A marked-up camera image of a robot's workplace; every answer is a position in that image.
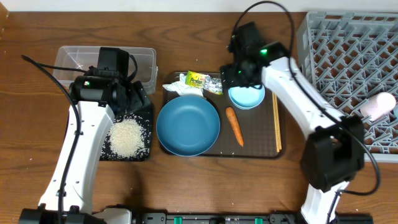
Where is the pile of white rice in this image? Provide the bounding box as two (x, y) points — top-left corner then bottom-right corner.
(101, 114), (152, 159)

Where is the light blue small bowl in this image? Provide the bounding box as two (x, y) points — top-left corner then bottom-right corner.
(228, 85), (266, 110)

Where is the dark blue plate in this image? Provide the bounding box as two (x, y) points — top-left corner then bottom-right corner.
(156, 96), (221, 157)

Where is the white plastic cup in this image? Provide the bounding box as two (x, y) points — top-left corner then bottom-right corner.
(360, 92), (397, 121)

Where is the light blue cup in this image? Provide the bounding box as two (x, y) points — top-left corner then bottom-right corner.
(393, 106), (398, 118)

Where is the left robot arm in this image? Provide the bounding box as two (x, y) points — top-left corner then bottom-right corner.
(19, 47), (151, 223)

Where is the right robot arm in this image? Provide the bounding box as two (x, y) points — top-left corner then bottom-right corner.
(220, 22), (365, 223)

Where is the grey dishwasher rack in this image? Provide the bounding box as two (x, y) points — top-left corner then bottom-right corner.
(297, 11), (397, 163)

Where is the black plastic tray bin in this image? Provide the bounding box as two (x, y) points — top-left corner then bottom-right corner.
(99, 103), (154, 162)

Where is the clear plastic bin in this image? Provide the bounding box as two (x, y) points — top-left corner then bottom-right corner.
(52, 45), (158, 95)

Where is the crumpled white tissue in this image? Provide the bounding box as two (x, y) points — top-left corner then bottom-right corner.
(162, 73), (204, 98)

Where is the left wooden chopstick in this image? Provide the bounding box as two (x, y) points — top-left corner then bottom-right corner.
(272, 91), (280, 153)

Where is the wooden chopstick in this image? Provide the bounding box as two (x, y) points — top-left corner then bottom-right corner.
(272, 91), (280, 153)
(274, 91), (283, 151)

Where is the yellow green snack wrapper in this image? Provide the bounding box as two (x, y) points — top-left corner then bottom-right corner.
(185, 71), (223, 95)

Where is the orange carrot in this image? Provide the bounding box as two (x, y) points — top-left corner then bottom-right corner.
(226, 107), (244, 146)

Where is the right wooden chopstick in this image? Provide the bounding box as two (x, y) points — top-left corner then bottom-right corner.
(274, 91), (283, 151)

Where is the dark brown serving tray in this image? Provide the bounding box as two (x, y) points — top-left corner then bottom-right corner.
(163, 90), (285, 159)

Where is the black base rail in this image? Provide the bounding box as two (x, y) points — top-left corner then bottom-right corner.
(135, 213), (306, 224)

